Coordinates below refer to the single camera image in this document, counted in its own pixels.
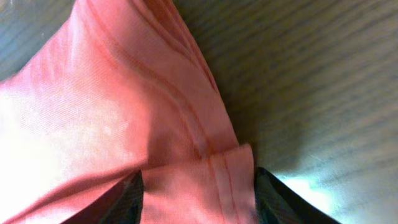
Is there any orange-red t-shirt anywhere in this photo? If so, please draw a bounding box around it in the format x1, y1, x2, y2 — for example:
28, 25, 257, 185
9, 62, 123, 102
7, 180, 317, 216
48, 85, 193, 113
1, 1, 258, 223

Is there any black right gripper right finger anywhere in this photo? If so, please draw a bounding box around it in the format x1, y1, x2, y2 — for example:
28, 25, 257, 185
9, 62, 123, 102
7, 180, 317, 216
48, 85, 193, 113
254, 167, 339, 224

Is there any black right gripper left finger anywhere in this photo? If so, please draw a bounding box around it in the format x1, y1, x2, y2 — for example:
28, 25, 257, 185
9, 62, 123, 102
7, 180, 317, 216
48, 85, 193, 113
62, 171, 144, 224

